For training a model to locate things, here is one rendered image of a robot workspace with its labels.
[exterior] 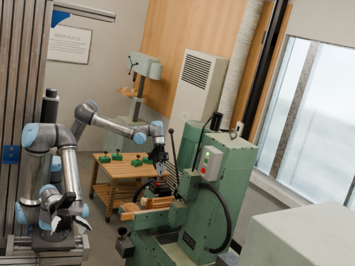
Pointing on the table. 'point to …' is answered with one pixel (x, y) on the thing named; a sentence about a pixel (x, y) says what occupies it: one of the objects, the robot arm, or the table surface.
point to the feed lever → (176, 168)
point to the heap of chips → (130, 207)
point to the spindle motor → (189, 142)
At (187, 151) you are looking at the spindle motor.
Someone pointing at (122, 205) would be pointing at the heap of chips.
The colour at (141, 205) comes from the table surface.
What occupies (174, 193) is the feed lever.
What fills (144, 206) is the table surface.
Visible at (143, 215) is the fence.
